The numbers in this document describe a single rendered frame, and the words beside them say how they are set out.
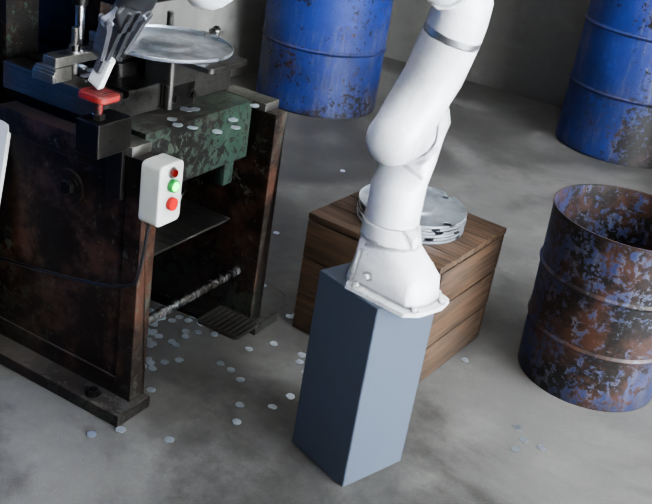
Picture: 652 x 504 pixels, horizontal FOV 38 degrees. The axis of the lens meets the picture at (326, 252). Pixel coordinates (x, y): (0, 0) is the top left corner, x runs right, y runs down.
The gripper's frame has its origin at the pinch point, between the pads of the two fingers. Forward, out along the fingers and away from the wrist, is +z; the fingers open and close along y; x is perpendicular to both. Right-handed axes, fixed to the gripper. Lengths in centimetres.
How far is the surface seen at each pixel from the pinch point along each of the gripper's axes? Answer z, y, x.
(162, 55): 4.0, 24.3, 3.7
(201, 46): 4.1, 38.1, 3.8
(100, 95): 3.2, -1.8, -3.1
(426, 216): 20, 79, -54
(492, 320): 50, 112, -85
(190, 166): 24.4, 29.6, -12.2
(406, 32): 101, 363, 64
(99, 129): 8.3, -3.0, -6.8
